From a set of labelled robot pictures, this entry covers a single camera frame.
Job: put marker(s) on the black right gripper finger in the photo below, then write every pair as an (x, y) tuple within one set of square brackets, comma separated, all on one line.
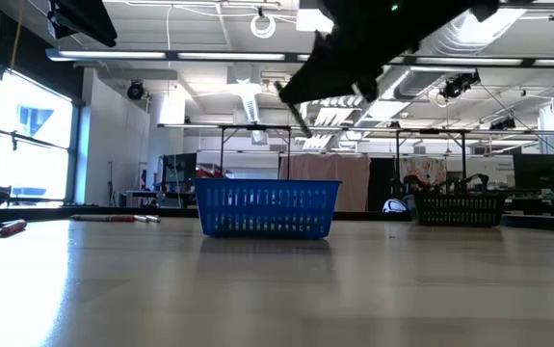
[(329, 72), (368, 89)]

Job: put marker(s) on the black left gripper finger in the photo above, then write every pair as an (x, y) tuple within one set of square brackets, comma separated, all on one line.
[(88, 21), (57, 26)]

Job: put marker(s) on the white ceiling pipes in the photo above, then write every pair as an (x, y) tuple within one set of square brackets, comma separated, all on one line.
[(339, 115)]

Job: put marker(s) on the black round ceiling spotlight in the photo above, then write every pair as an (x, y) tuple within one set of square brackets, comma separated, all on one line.
[(135, 90)]

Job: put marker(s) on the black ceiling spotlight cluster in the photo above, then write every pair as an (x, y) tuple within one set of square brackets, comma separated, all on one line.
[(455, 88)]

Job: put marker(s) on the black overhead light bar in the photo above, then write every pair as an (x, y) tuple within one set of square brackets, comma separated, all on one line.
[(175, 56)]

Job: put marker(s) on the floral curtain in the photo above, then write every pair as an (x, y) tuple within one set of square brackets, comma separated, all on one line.
[(423, 166)]

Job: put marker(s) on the pink curtain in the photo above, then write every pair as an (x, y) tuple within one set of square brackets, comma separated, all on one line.
[(353, 183)]

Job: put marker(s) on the blue and white round object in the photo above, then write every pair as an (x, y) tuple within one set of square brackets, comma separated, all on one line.
[(394, 206)]

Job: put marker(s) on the black ceiling spotlight row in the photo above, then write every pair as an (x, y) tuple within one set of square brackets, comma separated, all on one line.
[(503, 125)]

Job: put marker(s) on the bright window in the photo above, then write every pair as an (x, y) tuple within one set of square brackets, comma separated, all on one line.
[(26, 168)]

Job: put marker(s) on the blue plastic basket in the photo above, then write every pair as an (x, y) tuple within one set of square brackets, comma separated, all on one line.
[(267, 207)]

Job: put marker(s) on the black plastic basket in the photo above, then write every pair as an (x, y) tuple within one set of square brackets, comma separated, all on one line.
[(459, 209)]

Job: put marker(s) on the white desk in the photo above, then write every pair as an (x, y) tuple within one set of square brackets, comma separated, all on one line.
[(137, 193)]

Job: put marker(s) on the large black monitor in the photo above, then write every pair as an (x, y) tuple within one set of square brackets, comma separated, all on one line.
[(539, 171)]

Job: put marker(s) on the pinkish red crayon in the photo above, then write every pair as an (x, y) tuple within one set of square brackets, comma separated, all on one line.
[(122, 219)]

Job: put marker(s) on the silver ventilation duct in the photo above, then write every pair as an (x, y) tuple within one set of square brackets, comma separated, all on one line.
[(450, 53)]

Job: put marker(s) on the black metal frame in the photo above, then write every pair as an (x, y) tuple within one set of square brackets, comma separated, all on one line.
[(430, 130), (257, 127)]

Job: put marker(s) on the black aluminium table frame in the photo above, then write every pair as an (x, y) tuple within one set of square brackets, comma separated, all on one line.
[(40, 212)]

